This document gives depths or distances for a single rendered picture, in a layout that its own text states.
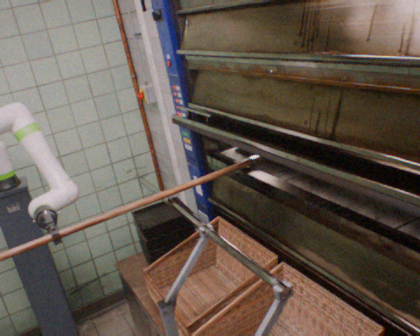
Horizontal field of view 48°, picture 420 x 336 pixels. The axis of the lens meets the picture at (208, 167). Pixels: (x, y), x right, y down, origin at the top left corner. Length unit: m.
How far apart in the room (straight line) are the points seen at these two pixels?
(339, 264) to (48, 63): 2.10
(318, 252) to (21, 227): 1.61
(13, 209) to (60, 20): 1.16
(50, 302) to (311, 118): 1.94
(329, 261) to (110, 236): 1.94
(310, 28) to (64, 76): 1.92
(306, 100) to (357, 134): 0.26
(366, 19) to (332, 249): 0.83
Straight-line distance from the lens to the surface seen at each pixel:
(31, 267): 2.83
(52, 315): 2.99
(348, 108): 1.45
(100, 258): 3.43
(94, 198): 3.26
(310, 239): 1.86
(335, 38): 1.40
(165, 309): 1.77
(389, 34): 1.26
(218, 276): 2.51
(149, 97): 2.86
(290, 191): 1.86
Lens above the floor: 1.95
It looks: 20 degrees down
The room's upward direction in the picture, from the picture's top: 12 degrees counter-clockwise
